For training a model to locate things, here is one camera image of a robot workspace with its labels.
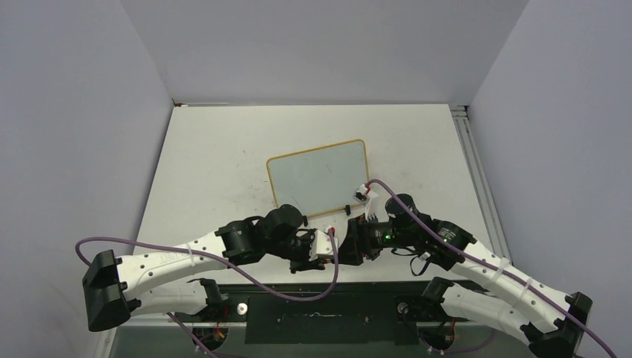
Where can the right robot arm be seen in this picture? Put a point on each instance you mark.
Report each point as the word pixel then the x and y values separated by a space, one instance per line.
pixel 546 320

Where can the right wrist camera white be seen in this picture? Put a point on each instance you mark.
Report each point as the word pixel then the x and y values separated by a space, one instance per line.
pixel 369 199

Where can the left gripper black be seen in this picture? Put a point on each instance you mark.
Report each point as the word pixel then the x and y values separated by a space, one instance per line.
pixel 304 262

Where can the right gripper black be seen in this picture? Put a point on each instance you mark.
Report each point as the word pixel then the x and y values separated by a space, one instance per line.
pixel 358 242

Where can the yellow framed whiteboard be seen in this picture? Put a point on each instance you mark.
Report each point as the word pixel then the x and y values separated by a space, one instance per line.
pixel 319 181

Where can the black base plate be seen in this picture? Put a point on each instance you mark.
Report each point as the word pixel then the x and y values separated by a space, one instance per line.
pixel 352 313

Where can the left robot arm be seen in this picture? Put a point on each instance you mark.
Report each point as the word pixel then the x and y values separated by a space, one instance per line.
pixel 168 279

